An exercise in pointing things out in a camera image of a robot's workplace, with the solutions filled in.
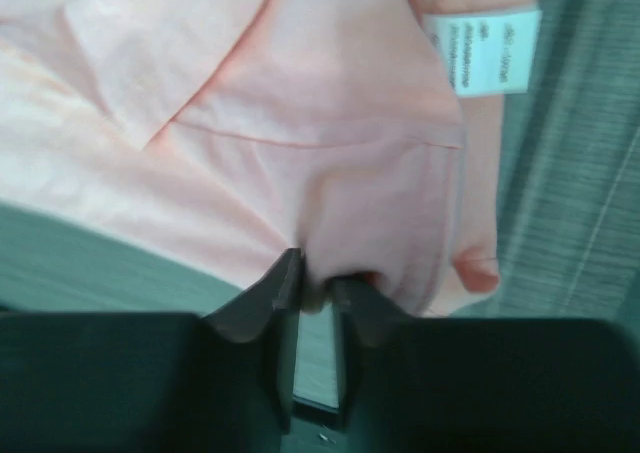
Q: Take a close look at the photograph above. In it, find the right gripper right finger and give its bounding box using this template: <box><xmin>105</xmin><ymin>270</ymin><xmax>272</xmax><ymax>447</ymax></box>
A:
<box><xmin>331</xmin><ymin>278</ymin><xmax>639</xmax><ymax>452</ymax></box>

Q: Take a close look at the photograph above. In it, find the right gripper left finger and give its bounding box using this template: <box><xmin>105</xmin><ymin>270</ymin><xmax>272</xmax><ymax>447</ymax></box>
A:
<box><xmin>1</xmin><ymin>249</ymin><xmax>305</xmax><ymax>452</ymax></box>

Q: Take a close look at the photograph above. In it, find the salmon pink t-shirt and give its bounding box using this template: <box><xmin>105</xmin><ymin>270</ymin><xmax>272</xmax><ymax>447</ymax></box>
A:
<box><xmin>1</xmin><ymin>0</ymin><xmax>540</xmax><ymax>316</ymax></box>

